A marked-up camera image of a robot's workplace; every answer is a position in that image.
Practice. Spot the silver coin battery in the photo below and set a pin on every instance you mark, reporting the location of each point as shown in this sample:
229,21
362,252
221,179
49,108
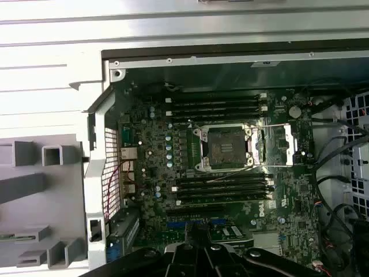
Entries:
294,111

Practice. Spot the grey parts rack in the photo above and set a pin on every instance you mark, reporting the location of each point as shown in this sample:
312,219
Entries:
57,187

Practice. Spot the silver chipset heat sink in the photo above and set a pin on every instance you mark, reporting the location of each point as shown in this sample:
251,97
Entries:
263,241

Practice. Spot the CPU socket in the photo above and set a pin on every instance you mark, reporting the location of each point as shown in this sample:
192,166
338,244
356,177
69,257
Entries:
222,147

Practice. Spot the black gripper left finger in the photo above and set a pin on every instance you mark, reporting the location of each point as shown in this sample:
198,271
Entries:
178,259

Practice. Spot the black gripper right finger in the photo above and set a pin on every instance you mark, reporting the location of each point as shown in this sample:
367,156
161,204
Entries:
219,259

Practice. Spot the metal locking lever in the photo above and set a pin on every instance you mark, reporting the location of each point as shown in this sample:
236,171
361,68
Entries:
193,123
236,174

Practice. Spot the black fan shroud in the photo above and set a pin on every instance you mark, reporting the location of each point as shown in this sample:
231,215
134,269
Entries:
361,239

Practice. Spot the metal drive cage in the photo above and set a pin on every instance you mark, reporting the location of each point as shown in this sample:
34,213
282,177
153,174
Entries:
360,150

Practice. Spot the metal socket cover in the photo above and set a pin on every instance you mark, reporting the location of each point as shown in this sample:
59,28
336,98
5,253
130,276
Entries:
289,141

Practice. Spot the black PC case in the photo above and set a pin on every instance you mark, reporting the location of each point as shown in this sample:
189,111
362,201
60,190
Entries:
98,144

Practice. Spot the black RAM slot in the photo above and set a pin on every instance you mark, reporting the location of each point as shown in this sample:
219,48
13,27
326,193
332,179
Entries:
216,110
219,185
216,116
216,98
216,104
190,179
219,192

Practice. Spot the blue expansion slot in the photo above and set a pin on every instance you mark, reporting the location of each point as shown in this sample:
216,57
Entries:
178,224

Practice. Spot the green motherboard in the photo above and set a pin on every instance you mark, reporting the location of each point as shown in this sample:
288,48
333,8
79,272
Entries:
288,187

